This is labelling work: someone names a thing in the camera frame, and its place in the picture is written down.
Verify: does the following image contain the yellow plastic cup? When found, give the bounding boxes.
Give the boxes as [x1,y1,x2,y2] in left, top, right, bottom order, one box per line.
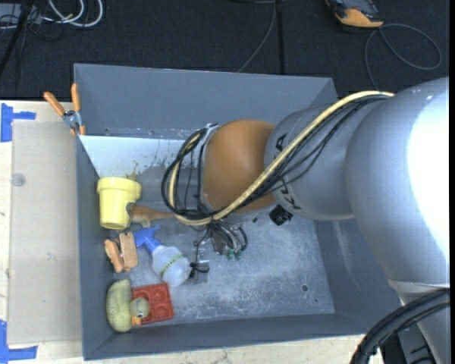
[96,176,143,231]

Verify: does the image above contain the clear spray bottle blue head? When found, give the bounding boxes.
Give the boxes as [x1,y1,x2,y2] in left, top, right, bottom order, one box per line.
[133,224,193,288]

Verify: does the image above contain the grey metal bin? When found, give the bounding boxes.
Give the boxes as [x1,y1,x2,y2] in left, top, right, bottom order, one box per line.
[72,63,403,362]

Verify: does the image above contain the red toy building brick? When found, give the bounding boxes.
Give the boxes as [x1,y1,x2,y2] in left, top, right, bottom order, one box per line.
[131,282,175,325]

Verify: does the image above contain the orange and tan toy food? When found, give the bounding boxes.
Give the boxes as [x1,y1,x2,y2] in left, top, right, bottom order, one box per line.
[103,231,140,274]

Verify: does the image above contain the pale wood board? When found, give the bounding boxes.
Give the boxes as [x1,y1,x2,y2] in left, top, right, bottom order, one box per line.
[6,121,85,345]

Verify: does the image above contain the brown wooden utensil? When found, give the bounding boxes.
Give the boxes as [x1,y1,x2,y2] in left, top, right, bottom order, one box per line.
[126,202,176,228]

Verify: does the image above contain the yellow rubber duck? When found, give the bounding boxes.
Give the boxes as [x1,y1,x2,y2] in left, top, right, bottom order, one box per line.
[105,278,152,334]

